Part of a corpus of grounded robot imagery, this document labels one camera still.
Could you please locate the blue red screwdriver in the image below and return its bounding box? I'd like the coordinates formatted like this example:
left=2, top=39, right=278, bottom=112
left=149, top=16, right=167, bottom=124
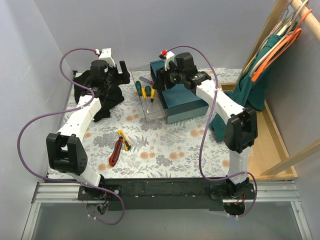
left=139, top=76, right=154, bottom=85

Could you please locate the long green screwdriver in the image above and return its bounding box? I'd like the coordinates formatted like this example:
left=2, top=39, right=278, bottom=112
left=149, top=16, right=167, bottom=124
left=135, top=80, right=145, bottom=110

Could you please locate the stubby green screwdriver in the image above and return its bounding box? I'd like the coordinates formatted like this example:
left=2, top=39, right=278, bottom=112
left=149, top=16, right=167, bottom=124
left=145, top=85, right=152, bottom=102

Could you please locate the orange handle screwdriver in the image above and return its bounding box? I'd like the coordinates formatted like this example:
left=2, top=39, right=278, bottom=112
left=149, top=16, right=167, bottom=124
left=142, top=88, right=149, bottom=114

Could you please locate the clear acrylic drawer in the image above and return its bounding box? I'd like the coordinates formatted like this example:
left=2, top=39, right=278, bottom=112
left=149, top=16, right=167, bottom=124
left=129, top=64, right=167, bottom=122

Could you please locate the teal drawer box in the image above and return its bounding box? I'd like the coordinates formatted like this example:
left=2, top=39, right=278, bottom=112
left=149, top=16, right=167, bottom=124
left=149, top=59, right=210, bottom=125

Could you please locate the yellow black screwdriver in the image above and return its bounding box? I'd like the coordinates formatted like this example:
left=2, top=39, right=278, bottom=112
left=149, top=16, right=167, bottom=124
left=150, top=88, right=156, bottom=107

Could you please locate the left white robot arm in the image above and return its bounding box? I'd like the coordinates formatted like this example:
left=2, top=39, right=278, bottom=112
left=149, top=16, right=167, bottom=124
left=46, top=59, right=130, bottom=200

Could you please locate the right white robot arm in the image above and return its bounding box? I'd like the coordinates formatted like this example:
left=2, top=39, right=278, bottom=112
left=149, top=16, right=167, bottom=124
left=153, top=50, right=258, bottom=199

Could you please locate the black cloth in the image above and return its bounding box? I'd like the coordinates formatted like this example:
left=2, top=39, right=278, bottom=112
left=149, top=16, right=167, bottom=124
left=73, top=70, right=125, bottom=123

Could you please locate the green cloth on table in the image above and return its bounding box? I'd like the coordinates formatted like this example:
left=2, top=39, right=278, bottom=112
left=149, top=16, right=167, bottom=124
left=209, top=113, right=226, bottom=142

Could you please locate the floral table mat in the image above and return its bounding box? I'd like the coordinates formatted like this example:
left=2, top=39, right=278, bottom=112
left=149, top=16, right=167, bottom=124
left=47, top=69, right=245, bottom=180

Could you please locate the yellow utility knife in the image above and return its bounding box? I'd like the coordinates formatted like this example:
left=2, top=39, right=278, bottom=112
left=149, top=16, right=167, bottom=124
left=117, top=130, right=131, bottom=151

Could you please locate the green garment on hanger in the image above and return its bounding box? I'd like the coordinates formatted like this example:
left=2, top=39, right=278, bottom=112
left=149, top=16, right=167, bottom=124
left=229, top=33, right=298, bottom=112

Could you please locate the red black utility knife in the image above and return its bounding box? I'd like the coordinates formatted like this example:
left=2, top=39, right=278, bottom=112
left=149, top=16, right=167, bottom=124
left=108, top=136, right=123, bottom=167

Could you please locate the orange hanger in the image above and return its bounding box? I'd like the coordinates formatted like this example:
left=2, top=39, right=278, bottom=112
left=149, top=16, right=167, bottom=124
left=251, top=9, right=312, bottom=82

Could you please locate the beige hanger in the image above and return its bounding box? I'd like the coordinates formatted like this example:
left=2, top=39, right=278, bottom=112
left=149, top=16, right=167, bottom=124
left=243, top=0, right=309, bottom=83

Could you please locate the wooden rod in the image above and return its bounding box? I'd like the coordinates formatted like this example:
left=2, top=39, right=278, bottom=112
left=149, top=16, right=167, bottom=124
left=290, top=0, right=320, bottom=42

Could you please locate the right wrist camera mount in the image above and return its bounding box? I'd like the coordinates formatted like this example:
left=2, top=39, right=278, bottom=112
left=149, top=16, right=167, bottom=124
left=159, top=50, right=175, bottom=71

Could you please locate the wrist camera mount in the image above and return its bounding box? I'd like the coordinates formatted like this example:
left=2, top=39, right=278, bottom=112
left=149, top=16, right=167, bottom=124
left=159, top=50, right=175, bottom=71
left=95, top=48, right=116, bottom=67

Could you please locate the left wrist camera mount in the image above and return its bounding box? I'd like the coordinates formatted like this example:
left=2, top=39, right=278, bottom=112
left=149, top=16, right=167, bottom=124
left=95, top=48, right=116, bottom=67

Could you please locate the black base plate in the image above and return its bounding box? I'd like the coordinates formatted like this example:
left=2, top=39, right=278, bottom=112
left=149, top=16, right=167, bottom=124
left=77, top=178, right=255, bottom=211

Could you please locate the wooden clothes rack frame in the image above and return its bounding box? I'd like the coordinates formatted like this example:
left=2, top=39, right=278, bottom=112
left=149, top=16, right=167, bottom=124
left=219, top=0, right=320, bottom=180

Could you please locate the aluminium rail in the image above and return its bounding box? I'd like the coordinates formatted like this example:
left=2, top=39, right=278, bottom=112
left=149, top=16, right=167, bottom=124
left=22, top=178, right=313, bottom=240

